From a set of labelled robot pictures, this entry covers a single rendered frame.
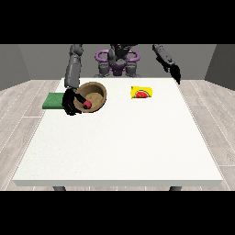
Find green square pad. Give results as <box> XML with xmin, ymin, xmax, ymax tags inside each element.
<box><xmin>41</xmin><ymin>93</ymin><xmax>66</xmax><ymax>110</ymax></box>

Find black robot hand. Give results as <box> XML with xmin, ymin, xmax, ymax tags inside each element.
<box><xmin>62</xmin><ymin>87</ymin><xmax>89</xmax><ymax>117</ymax></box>
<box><xmin>169</xmin><ymin>64</ymin><xmax>182</xmax><ymax>85</ymax></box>

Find yellow cup with melon print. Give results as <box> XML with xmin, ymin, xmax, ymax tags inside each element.
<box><xmin>130</xmin><ymin>85</ymin><xmax>153</xmax><ymax>100</ymax></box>

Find grey robot trunk purple rings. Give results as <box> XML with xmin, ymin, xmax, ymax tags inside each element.
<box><xmin>94</xmin><ymin>44</ymin><xmax>142</xmax><ymax>79</ymax></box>

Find brown wooden bowl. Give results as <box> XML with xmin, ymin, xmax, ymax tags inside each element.
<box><xmin>73</xmin><ymin>81</ymin><xmax>108</xmax><ymax>114</ymax></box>

